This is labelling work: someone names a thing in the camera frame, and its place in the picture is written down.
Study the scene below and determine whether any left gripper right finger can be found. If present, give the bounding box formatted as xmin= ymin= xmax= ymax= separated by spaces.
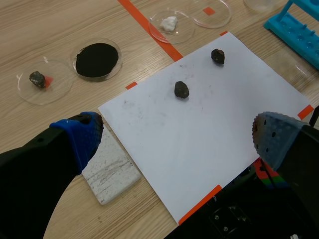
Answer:
xmin=252 ymin=111 xmax=319 ymax=202

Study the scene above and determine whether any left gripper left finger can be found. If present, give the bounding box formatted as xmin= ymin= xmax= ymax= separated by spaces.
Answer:
xmin=0 ymin=111 xmax=104 ymax=239

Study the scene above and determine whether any small white tile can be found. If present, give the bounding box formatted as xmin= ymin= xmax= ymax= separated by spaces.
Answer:
xmin=81 ymin=123 xmax=142 ymax=206

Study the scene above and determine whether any clear glass dish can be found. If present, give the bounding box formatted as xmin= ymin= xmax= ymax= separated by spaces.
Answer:
xmin=243 ymin=0 xmax=288 ymax=13
xmin=174 ymin=0 xmax=233 ymax=29
xmin=16 ymin=59 xmax=74 ymax=106
xmin=149 ymin=9 xmax=196 ymax=44

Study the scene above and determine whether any small dark stone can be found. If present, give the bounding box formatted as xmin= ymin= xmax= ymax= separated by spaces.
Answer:
xmin=211 ymin=48 xmax=225 ymax=65
xmin=174 ymin=81 xmax=190 ymax=100
xmin=28 ymin=71 xmax=46 ymax=89

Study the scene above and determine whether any white sheet of paper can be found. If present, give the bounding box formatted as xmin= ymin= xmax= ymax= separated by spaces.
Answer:
xmin=97 ymin=31 xmax=312 ymax=226

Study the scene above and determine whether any turquoise rack with round holes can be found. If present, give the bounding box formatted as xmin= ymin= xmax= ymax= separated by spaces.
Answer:
xmin=263 ymin=0 xmax=319 ymax=70

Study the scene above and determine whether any glass dish with black powder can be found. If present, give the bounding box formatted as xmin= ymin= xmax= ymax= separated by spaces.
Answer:
xmin=71 ymin=38 xmax=123 ymax=83

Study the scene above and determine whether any white lump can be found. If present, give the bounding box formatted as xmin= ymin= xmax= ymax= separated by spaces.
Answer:
xmin=159 ymin=16 xmax=179 ymax=32

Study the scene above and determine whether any black cable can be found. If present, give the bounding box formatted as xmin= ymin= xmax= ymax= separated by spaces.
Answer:
xmin=260 ymin=159 xmax=277 ymax=190

